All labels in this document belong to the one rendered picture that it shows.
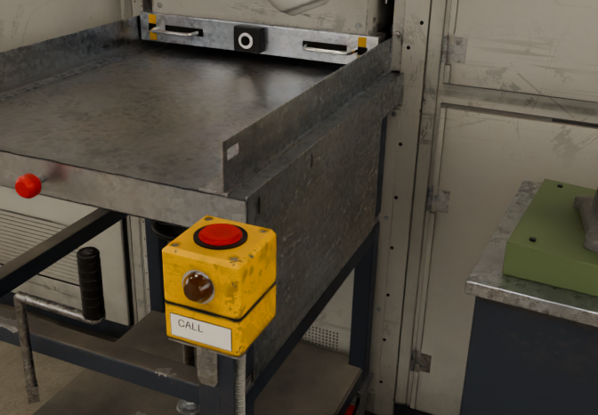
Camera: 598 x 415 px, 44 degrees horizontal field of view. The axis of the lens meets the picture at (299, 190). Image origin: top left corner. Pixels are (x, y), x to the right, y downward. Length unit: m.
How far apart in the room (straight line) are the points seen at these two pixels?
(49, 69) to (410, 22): 0.69
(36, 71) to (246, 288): 0.87
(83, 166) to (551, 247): 0.61
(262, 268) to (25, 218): 1.52
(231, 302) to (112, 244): 1.34
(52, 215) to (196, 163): 1.11
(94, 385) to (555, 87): 1.13
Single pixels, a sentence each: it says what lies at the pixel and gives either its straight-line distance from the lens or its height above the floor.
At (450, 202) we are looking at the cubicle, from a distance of 1.52.
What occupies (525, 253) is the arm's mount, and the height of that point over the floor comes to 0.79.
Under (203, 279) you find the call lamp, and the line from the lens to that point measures 0.65.
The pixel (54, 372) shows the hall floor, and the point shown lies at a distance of 2.07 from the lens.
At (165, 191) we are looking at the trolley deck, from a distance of 0.94.
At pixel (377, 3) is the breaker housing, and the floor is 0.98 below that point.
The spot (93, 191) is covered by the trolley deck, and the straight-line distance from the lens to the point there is 1.01.
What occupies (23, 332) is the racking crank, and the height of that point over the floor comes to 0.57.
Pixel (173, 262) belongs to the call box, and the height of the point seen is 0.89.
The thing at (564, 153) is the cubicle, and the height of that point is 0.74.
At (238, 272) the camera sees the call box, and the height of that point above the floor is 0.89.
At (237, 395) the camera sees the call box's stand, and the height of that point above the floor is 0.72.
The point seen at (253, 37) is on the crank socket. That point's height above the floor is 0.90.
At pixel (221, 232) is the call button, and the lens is 0.67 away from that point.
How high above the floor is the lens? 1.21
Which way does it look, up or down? 23 degrees down
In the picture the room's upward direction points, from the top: 1 degrees clockwise
